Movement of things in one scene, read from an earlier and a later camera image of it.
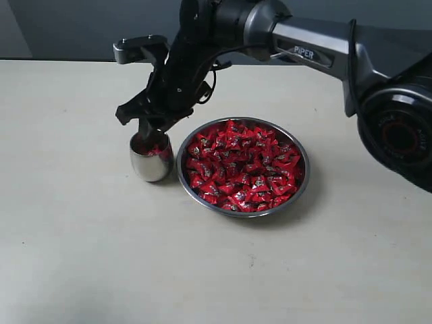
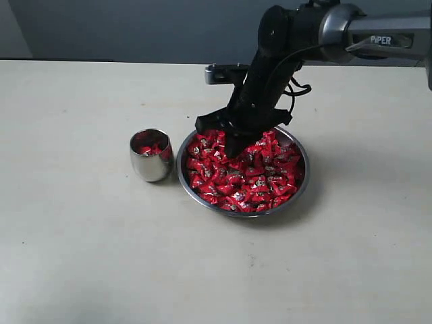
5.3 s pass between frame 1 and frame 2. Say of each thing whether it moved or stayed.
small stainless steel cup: stayed
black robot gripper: moved
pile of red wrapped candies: stayed
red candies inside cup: stayed
